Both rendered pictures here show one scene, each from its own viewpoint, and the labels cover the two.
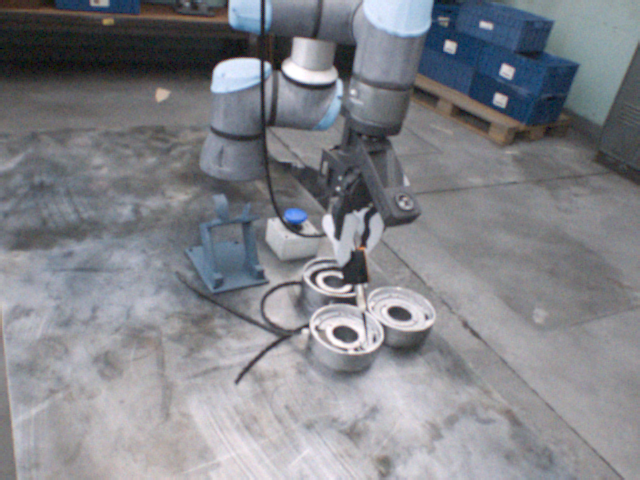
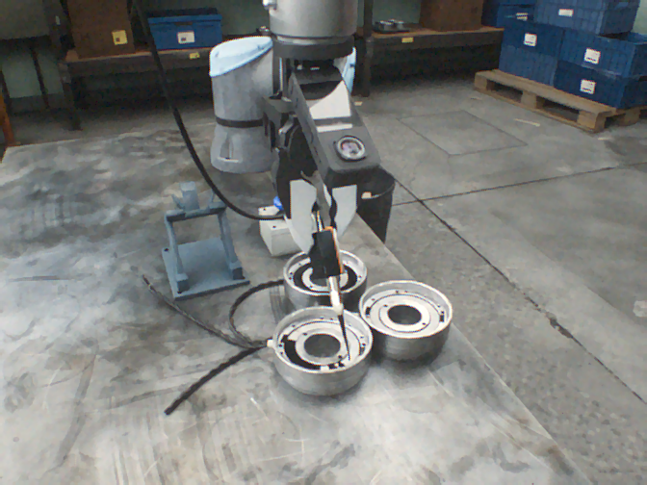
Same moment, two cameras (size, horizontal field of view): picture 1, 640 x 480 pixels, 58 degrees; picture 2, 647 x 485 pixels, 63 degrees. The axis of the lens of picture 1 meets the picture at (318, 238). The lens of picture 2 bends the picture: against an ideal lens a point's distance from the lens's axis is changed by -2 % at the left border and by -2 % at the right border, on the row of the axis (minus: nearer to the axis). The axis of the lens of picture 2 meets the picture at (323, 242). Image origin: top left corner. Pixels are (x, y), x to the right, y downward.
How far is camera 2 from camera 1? 0.31 m
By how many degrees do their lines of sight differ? 11
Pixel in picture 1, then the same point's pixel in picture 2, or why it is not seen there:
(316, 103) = not seen: hidden behind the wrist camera
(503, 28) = (583, 12)
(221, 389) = (145, 422)
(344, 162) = (281, 108)
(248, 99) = (245, 79)
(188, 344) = (125, 363)
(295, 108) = not seen: hidden behind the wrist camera
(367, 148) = (299, 80)
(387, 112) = (315, 21)
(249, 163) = (258, 152)
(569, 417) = not seen: outside the picture
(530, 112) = (621, 94)
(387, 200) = (323, 148)
